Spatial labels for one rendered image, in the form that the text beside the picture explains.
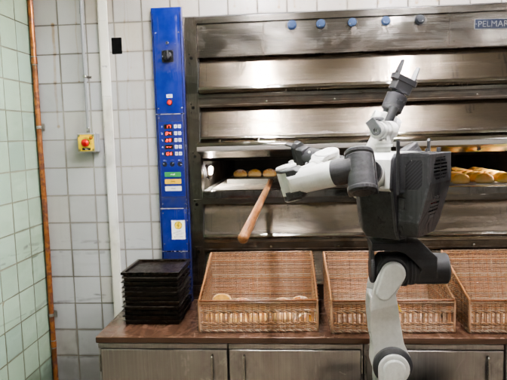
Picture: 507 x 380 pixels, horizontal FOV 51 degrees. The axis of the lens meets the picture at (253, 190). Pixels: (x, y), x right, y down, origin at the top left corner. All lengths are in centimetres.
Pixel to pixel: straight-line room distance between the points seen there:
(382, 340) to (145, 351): 109
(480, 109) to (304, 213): 105
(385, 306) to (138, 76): 176
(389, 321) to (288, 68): 143
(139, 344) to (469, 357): 146
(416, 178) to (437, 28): 129
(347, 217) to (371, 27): 99
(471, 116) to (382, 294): 131
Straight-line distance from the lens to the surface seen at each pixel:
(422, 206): 185
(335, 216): 288
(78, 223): 311
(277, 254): 287
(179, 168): 287
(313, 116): 284
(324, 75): 284
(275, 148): 268
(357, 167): 174
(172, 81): 288
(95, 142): 295
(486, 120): 299
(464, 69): 297
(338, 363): 251
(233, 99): 286
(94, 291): 316
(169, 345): 254
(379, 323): 205
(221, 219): 290
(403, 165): 186
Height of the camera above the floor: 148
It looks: 6 degrees down
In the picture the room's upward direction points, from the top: 2 degrees counter-clockwise
